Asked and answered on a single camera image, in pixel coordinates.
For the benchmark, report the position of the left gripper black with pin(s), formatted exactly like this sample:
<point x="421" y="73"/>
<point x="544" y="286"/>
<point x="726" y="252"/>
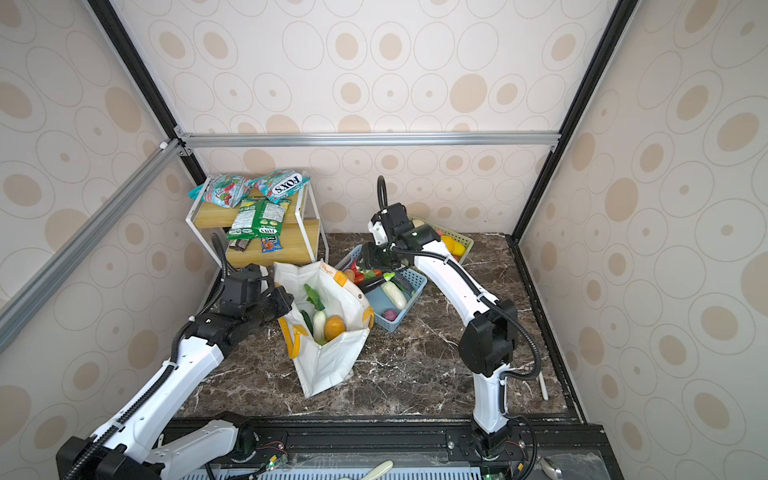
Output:
<point x="281" y="294"/>

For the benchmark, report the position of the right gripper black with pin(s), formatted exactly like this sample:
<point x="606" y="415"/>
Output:
<point x="369" y="257"/>

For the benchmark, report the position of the long green cucumber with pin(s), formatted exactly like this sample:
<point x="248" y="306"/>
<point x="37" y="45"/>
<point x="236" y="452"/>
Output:
<point x="308" y="321"/>

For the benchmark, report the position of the green leafy lettuce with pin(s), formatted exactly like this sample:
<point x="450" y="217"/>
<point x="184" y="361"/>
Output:
<point x="313" y="298"/>

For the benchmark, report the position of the white radish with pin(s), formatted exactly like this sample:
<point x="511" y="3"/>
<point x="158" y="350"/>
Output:
<point x="319" y="321"/>
<point x="395" y="295"/>

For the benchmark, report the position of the orange fruit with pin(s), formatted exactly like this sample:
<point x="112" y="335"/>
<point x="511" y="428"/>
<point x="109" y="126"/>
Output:
<point x="334" y="327"/>

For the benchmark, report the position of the white grocery bag yellow handles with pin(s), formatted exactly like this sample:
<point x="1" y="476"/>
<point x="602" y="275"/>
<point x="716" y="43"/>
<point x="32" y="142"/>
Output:
<point x="321" y="367"/>

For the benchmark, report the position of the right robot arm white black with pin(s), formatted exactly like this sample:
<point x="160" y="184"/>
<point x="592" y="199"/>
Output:
<point x="494" y="346"/>

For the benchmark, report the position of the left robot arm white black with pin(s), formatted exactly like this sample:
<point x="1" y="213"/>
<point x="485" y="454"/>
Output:
<point x="156" y="390"/>

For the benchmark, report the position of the red green candy bag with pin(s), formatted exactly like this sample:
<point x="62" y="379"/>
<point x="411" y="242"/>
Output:
<point x="225" y="190"/>

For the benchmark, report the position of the teal Fox's candy bag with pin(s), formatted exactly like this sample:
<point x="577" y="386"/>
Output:
<point x="279" y="184"/>

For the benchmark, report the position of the blue plastic vegetable basket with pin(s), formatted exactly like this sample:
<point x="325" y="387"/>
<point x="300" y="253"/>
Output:
<point x="409" y="281"/>

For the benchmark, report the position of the small blue red candy packet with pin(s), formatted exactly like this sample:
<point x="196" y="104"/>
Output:
<point x="270" y="245"/>

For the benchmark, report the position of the yellow lemon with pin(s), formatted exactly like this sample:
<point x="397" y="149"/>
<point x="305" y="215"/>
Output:
<point x="456" y="248"/>

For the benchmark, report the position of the green plastic fruit basket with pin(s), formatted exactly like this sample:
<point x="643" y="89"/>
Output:
<point x="468" y="242"/>

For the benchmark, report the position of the small purple onion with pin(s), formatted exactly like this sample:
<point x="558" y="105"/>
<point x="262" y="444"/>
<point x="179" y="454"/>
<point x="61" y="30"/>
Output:
<point x="390" y="315"/>

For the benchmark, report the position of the green snack packet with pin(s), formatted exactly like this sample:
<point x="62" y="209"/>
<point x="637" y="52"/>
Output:
<point x="258" y="218"/>

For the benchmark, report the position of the white pen on table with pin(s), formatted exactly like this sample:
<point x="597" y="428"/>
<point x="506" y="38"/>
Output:
<point x="543" y="387"/>

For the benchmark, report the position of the white wire wooden shelf rack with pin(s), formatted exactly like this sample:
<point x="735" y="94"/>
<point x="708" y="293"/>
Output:
<point x="301" y="235"/>

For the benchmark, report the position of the horizontal aluminium frame bar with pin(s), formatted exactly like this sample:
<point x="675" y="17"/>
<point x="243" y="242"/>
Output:
<point x="374" y="139"/>

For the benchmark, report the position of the left slanted aluminium frame bar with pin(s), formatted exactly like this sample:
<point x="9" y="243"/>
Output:
<point x="23" y="307"/>

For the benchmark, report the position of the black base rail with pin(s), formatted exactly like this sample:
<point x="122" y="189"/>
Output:
<point x="407" y="447"/>

